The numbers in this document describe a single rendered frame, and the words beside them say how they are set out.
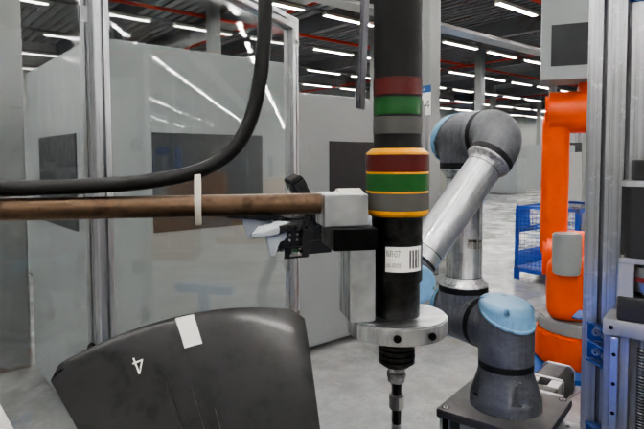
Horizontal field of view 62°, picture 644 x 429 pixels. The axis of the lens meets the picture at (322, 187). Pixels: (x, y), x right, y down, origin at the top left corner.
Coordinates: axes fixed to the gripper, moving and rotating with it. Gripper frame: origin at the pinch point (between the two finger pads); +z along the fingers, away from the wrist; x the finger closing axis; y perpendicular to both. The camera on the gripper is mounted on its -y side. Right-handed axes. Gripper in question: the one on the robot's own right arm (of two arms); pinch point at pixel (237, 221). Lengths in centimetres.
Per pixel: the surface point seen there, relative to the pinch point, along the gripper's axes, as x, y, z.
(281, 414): -58, 1, 15
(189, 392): -55, 0, 21
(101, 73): 17.5, -26.3, 22.3
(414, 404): 156, 169, -172
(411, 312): -68, -11, 9
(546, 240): 191, 80, -315
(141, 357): -51, -2, 25
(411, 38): -66, -29, 10
